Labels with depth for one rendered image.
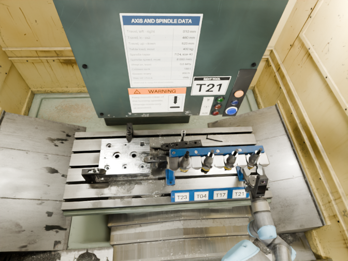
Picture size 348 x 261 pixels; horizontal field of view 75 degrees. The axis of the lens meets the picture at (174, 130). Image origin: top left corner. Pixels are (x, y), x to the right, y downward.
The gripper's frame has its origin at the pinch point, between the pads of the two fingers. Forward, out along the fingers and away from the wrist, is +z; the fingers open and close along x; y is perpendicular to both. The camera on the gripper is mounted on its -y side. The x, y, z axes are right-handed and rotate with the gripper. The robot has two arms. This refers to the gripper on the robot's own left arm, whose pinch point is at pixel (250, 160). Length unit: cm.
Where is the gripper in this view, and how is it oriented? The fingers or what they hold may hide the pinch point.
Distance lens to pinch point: 121.0
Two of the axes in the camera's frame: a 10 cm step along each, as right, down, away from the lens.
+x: 10.0, -0.3, 0.8
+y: -0.6, 5.1, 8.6
